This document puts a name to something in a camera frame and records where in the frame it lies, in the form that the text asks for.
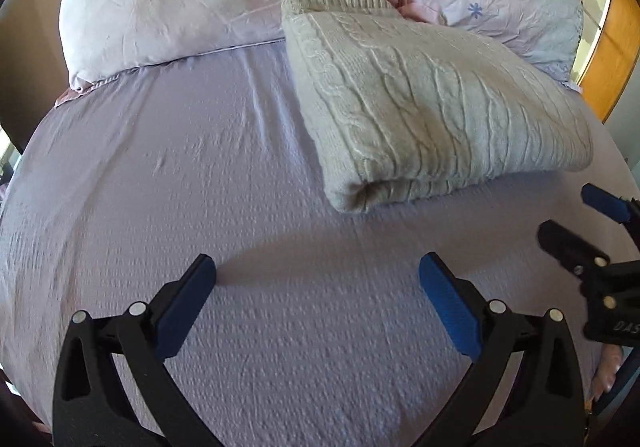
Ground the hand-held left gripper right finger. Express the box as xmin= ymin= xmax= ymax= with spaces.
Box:
xmin=418 ymin=252 xmax=586 ymax=447

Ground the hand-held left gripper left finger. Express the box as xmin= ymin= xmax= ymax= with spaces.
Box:
xmin=52 ymin=254 xmax=218 ymax=447

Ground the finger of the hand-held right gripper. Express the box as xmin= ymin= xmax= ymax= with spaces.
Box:
xmin=580 ymin=183 xmax=640 ymax=229
xmin=537 ymin=220 xmax=612 ymax=280

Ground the cream cable-knit blanket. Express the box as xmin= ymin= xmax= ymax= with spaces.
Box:
xmin=280 ymin=0 xmax=595 ymax=216

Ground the person's right hand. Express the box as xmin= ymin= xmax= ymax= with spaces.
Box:
xmin=590 ymin=344 xmax=626 ymax=403

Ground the lavender bed sheet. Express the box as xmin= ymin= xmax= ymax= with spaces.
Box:
xmin=0 ymin=39 xmax=640 ymax=447

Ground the wooden headboard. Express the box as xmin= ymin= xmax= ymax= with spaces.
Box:
xmin=574 ymin=0 xmax=640 ymax=126

